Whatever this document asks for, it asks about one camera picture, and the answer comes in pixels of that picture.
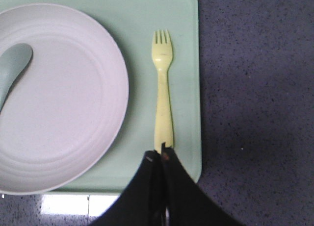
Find green plastic spoon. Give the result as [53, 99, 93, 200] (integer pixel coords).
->
[0, 43, 33, 110]

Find light green tray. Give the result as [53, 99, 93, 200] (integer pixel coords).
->
[0, 0, 201, 194]

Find yellow plastic fork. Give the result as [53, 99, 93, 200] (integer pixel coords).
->
[152, 30, 174, 154]

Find white round plate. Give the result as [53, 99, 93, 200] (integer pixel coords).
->
[0, 3, 129, 195]

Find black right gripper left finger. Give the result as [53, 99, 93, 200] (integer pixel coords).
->
[91, 151, 163, 226]

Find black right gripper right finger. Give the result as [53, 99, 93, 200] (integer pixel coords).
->
[161, 143, 242, 226]

